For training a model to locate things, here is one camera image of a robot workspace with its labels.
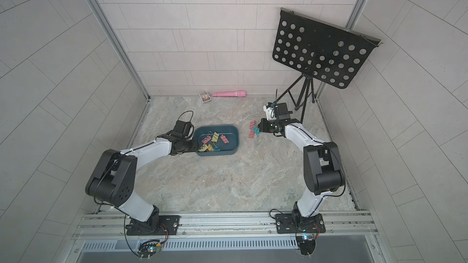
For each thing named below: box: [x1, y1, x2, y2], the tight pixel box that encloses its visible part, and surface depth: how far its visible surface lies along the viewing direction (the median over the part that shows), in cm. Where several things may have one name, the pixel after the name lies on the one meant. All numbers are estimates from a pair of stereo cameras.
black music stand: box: [272, 7, 384, 123], surface depth 78 cm
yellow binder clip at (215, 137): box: [210, 131, 220, 143], surface depth 98 cm
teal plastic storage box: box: [193, 124, 240, 157], surface depth 96 cm
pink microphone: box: [212, 90, 247, 97], surface depth 118 cm
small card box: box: [198, 91, 212, 103], surface depth 118 cm
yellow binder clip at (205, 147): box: [197, 143, 214, 153], surface depth 93 cm
